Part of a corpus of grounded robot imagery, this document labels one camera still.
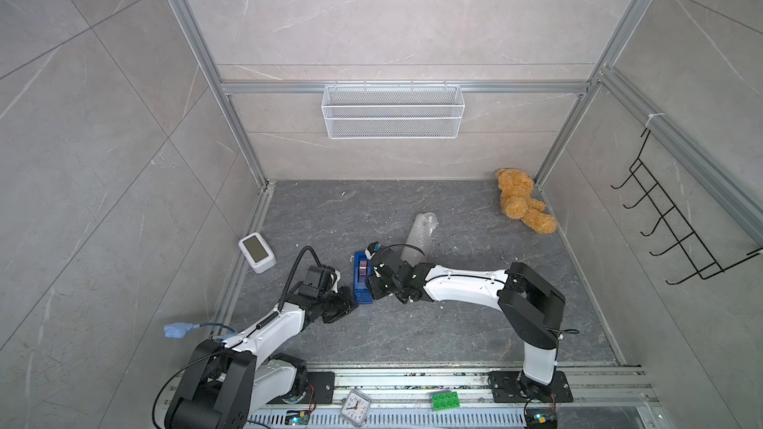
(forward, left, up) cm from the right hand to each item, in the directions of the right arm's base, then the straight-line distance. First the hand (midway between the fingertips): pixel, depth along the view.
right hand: (372, 283), depth 87 cm
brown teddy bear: (+22, -47, +10) cm, 53 cm away
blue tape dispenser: (+3, +3, +1) cm, 5 cm away
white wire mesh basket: (+51, -7, +25) cm, 58 cm away
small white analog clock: (-31, +3, -2) cm, 31 cm away
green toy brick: (-30, -18, -1) cm, 35 cm away
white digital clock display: (+12, +38, -1) cm, 40 cm away
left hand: (-4, +3, -3) cm, 6 cm away
